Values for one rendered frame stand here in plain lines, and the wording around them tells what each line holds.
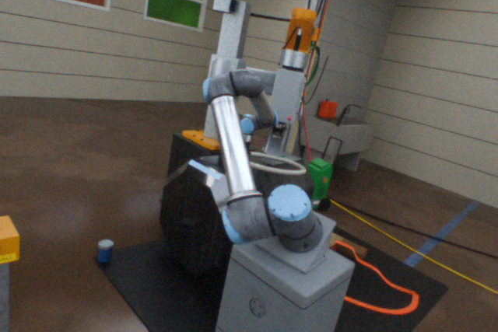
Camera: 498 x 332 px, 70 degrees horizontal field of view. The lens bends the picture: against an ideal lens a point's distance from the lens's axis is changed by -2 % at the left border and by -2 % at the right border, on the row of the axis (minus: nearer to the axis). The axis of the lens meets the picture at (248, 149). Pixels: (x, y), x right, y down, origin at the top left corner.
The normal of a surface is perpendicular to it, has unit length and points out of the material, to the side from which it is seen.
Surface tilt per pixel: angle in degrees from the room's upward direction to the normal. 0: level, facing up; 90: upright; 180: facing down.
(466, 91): 90
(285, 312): 90
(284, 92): 90
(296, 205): 40
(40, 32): 90
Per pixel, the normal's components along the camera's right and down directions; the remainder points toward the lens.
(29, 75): 0.72, 0.32
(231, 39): -0.26, 0.21
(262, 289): -0.67, 0.07
